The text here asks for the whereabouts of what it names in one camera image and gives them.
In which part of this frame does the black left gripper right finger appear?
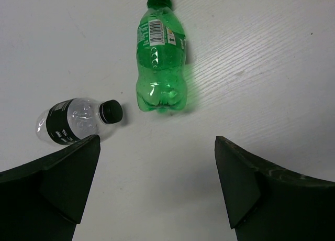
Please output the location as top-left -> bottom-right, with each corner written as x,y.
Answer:
215,136 -> 334,240

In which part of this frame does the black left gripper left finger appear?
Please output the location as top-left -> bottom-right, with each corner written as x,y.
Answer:
1,135 -> 101,240

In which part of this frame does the green plastic bottle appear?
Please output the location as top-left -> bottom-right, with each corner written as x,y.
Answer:
136,0 -> 187,112

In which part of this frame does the black cap clear bottle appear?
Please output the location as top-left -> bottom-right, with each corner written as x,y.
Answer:
36,97 -> 123,146

